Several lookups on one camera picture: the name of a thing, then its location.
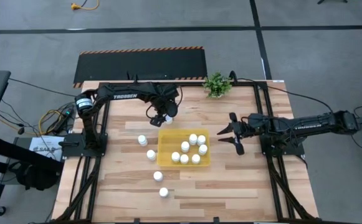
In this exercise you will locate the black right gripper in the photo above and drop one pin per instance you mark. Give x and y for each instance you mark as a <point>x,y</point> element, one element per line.
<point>243,129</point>

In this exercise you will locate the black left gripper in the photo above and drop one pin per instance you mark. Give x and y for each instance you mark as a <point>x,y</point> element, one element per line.
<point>168,109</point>

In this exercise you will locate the white plastic pill bottle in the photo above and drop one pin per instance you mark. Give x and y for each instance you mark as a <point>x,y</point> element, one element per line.
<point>164,192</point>
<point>193,139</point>
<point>202,149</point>
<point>158,176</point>
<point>142,140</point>
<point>175,156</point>
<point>169,120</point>
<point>151,154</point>
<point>185,146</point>
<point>195,159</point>
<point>184,159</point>
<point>201,140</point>

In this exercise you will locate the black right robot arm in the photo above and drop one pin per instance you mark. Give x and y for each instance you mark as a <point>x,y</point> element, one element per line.
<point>308,126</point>

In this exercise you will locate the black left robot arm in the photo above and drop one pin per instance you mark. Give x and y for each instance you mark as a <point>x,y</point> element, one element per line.
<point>124,95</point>

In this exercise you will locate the yellow plastic basket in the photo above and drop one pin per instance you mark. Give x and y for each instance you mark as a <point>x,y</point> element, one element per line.
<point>168,140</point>

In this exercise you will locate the green plant in white pot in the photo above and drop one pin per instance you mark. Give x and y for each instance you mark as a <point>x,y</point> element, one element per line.
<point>217,85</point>

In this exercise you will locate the black hazard-striped floor mat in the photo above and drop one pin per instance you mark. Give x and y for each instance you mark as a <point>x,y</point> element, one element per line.
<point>137,65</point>

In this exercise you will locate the white paper sign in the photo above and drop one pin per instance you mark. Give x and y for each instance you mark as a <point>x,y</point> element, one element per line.
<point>45,149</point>

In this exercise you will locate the black bag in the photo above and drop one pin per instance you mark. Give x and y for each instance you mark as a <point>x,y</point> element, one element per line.
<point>34,177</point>

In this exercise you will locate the black cart frame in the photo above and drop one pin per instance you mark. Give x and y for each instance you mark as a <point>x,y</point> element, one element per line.
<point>18,154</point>

